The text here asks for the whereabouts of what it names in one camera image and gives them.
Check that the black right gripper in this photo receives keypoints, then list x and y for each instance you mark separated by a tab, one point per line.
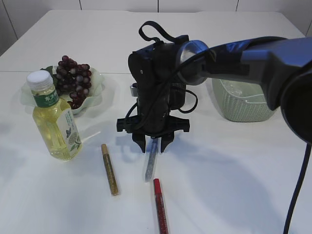
153	68

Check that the silver glitter pen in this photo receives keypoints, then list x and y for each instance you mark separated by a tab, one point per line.
150	166

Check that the red glitter pen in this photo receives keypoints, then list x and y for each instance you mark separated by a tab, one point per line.
161	216

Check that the clear plastic sheet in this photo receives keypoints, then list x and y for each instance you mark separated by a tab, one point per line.
233	87

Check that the yellow tea bottle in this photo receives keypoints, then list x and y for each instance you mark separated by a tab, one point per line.
53	117

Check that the purple grape bunch with leaves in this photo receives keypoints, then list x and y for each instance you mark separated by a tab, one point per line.
73	80

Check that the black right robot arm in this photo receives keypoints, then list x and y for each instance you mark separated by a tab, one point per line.
282	67

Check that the gold glitter pen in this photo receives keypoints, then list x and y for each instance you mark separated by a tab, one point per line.
109	170

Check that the black mesh pen cup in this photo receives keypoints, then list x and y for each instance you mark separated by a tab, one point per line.
177	95

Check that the pale green wavy plate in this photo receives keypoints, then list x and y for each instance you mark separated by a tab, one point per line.
94	97

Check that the green plastic basket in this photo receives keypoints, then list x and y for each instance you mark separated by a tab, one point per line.
250	107

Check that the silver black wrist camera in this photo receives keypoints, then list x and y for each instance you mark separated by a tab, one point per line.
133	89

